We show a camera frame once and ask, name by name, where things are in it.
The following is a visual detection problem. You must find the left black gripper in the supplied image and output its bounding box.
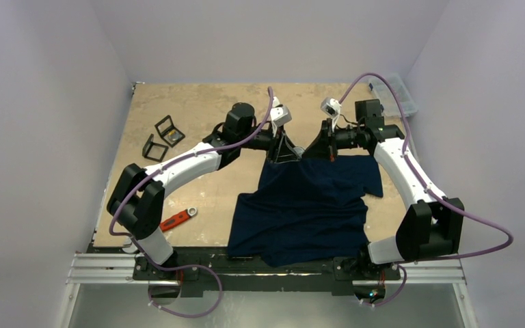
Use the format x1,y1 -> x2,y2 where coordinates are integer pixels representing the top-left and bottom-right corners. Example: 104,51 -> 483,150
238,120 -> 300,163

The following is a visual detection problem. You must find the navy blue t-shirt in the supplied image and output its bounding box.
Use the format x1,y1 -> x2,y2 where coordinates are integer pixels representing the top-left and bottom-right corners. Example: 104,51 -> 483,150
227,155 -> 383,267

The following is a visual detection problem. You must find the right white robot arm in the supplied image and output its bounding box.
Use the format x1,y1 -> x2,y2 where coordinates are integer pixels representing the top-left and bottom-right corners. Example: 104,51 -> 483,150
302,98 -> 463,278

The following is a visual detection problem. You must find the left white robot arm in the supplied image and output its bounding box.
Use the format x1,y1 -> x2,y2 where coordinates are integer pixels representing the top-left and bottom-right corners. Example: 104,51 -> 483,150
107,99 -> 300,279

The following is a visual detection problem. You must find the clear plastic organizer box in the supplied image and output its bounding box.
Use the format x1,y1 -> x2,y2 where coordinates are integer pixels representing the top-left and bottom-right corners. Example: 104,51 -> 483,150
368,72 -> 419,120

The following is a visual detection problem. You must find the red adjustable wrench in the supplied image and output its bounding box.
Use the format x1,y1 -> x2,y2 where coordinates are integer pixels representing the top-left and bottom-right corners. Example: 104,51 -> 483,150
159,207 -> 198,232

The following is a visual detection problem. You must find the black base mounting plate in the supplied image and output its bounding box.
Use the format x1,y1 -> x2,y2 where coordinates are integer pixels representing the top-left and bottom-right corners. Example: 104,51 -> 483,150
85,244 -> 444,300

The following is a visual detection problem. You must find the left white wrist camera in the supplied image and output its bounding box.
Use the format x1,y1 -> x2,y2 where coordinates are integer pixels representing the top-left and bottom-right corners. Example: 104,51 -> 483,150
269,96 -> 292,136

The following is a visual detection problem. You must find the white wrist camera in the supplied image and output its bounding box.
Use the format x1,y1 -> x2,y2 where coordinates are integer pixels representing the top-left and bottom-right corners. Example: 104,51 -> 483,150
269,96 -> 292,136
320,97 -> 342,131

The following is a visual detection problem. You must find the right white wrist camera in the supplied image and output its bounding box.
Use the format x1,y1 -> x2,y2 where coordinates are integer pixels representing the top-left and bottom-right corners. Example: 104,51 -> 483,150
320,97 -> 342,131

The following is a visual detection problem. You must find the black display frame far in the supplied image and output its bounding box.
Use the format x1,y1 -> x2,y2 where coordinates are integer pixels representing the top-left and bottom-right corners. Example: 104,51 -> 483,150
154,115 -> 185,147

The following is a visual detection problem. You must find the black display frame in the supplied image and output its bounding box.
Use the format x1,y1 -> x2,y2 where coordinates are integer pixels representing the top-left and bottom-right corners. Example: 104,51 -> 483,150
154,115 -> 185,147
142,134 -> 169,163

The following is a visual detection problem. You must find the black display frame near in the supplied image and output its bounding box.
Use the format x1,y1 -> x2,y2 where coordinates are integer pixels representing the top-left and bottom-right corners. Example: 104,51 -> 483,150
142,134 -> 169,163

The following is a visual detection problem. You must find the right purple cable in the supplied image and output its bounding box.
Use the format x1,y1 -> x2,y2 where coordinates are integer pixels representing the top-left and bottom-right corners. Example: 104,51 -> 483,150
337,72 -> 515,309

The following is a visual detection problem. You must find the purple cable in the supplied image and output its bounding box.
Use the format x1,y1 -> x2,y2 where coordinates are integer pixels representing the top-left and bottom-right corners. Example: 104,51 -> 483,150
337,72 -> 515,309
108,85 -> 276,318

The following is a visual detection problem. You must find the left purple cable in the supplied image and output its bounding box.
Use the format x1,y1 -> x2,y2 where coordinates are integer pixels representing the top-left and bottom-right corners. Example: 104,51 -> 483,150
108,85 -> 276,318

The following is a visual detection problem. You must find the aluminium rail frame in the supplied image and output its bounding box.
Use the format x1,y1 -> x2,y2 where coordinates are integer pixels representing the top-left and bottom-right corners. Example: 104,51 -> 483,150
57,251 -> 478,327

